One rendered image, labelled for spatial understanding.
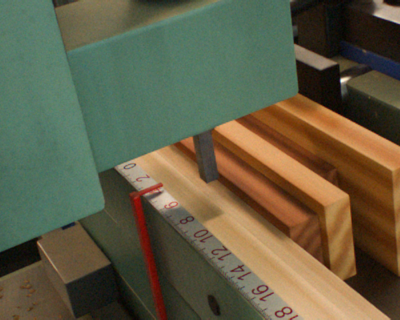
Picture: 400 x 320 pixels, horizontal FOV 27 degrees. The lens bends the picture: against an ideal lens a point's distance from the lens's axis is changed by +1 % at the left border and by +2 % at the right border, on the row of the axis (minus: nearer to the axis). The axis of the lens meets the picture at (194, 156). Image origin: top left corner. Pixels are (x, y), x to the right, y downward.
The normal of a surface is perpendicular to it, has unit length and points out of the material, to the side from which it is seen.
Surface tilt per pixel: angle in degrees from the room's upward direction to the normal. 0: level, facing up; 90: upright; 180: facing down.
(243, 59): 90
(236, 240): 0
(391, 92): 0
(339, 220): 90
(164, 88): 90
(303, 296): 0
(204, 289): 90
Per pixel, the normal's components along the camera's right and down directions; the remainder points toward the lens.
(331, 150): -0.87, 0.35
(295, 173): -0.16, -0.86
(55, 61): 0.46, 0.36
